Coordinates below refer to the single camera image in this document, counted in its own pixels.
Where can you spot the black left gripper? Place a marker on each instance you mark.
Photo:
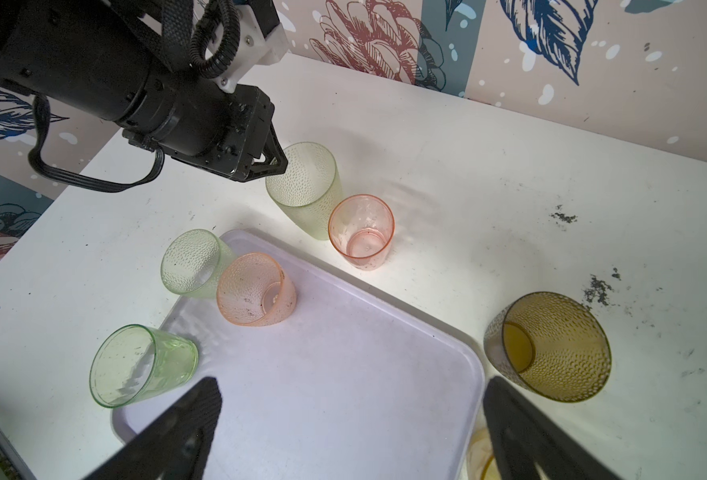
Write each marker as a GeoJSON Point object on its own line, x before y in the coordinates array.
{"type": "Point", "coordinates": [192, 121]}

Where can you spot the yellow amber glass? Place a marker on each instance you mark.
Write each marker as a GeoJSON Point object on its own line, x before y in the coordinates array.
{"type": "Point", "coordinates": [480, 460]}

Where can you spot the pale green dimpled short glass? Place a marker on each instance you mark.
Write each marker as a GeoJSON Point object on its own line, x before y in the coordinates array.
{"type": "Point", "coordinates": [194, 263]}

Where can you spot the pink glass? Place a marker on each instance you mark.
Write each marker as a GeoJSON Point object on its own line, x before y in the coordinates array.
{"type": "Point", "coordinates": [255, 291]}
{"type": "Point", "coordinates": [361, 229]}

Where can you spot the tall pale green dimpled glass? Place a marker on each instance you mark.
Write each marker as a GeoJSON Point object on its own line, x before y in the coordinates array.
{"type": "Point", "coordinates": [310, 189]}

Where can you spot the bright green faceted glass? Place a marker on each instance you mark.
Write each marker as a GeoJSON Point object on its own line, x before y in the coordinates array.
{"type": "Point", "coordinates": [137, 362]}

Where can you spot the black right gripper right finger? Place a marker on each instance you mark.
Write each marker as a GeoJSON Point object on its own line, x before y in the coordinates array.
{"type": "Point", "coordinates": [527, 444]}

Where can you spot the lilac plastic tray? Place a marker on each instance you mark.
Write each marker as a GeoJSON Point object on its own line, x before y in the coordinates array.
{"type": "Point", "coordinates": [349, 386]}

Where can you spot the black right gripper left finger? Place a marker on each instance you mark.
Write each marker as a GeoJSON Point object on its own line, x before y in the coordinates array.
{"type": "Point", "coordinates": [176, 445]}

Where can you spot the dark olive glass far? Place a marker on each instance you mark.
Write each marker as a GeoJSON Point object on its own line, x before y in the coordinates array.
{"type": "Point", "coordinates": [550, 345]}

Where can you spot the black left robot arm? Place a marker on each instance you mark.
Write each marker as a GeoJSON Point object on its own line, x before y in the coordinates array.
{"type": "Point", "coordinates": [168, 73]}

